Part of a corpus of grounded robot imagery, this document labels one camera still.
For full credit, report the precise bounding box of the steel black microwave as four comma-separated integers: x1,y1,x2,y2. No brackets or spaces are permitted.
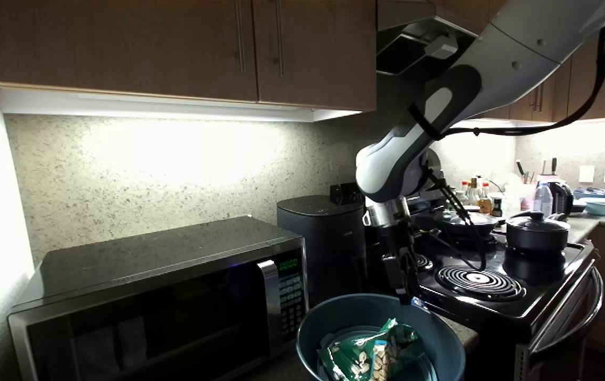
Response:
9,216,306,381

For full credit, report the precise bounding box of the light blue dish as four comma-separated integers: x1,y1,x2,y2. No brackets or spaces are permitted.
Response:
586,200,605,216

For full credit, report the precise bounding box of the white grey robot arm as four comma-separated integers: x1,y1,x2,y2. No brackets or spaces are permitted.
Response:
355,0,605,306

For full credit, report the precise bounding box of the blue bowl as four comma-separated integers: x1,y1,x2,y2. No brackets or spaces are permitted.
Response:
297,294,466,381

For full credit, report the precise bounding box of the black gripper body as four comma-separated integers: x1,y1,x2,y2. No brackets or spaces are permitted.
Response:
378,223,419,306

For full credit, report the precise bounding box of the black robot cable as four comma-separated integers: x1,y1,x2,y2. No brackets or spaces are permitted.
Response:
414,19,605,272

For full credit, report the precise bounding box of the green snack packet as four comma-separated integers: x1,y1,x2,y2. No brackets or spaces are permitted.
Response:
317,319,435,381

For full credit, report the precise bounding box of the wooden upper cabinet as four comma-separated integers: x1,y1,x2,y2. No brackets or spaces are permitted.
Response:
0,0,377,112

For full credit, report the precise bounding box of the black pot with lid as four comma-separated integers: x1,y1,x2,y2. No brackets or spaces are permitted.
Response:
506,212,569,255

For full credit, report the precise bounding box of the dark grey air fryer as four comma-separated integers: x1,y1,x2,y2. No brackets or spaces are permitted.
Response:
277,195,364,306

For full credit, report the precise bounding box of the electric kettle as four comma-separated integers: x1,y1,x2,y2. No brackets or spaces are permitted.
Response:
532,176,574,220

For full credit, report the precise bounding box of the black electric stove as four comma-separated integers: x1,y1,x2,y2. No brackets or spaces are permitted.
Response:
410,226,605,381

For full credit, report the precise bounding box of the black frying pan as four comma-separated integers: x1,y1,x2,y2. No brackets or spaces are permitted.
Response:
438,215,504,237

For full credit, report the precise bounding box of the range hood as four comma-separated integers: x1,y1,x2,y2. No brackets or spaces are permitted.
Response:
377,18,477,77

